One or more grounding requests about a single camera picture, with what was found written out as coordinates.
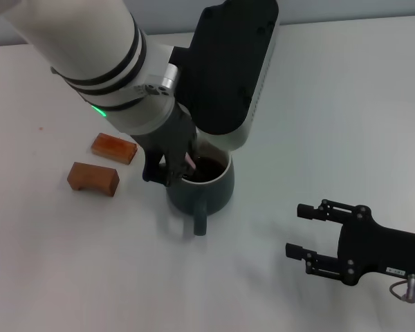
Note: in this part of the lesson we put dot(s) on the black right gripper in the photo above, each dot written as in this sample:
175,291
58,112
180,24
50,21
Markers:
377,247

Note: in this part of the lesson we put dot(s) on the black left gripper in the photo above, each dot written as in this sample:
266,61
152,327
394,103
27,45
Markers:
169,135

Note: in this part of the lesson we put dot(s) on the grey ceramic cup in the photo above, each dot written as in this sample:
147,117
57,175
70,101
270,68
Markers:
207,198

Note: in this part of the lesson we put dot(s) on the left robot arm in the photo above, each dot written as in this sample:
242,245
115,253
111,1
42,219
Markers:
90,45

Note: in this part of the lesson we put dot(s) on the dark coffee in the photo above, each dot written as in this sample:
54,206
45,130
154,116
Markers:
209,169

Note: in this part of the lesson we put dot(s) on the flat wooden block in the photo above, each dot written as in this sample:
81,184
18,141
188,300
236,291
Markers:
114,148

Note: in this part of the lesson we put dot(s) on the arched wooden block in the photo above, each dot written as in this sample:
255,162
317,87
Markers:
95,178

